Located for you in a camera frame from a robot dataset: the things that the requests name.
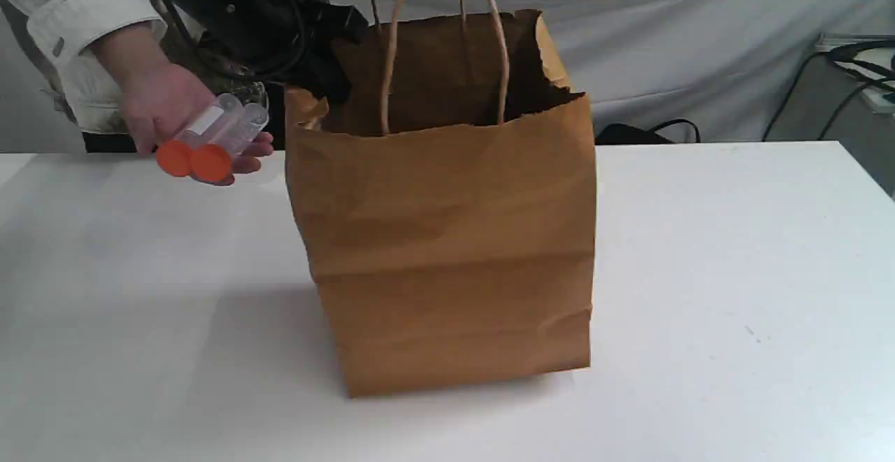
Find person's right forearm white sleeve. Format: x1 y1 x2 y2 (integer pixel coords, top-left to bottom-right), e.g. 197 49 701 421
0 0 169 78

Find grey equipment box right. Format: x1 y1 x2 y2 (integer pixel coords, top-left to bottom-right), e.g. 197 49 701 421
761 34 894 196

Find person's right hand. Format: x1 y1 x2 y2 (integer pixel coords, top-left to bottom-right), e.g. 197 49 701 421
120 64 275 187

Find white backdrop cloth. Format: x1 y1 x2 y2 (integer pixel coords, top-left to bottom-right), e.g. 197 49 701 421
2 0 879 139

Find black cables at right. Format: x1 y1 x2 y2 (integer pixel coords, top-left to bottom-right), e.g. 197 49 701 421
762 41 895 143

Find person's torso patterned jacket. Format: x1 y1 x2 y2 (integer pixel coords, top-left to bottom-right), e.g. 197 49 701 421
35 29 285 153

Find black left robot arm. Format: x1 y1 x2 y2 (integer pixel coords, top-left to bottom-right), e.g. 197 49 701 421
162 0 368 104

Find orange-capped clear tube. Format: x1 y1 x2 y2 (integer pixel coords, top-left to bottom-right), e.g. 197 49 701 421
189 103 269 182
155 93 243 178

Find brown paper bag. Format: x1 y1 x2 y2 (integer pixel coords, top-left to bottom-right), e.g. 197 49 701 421
284 0 597 396

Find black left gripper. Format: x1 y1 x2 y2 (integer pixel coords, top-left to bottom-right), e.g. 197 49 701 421
282 4 370 104

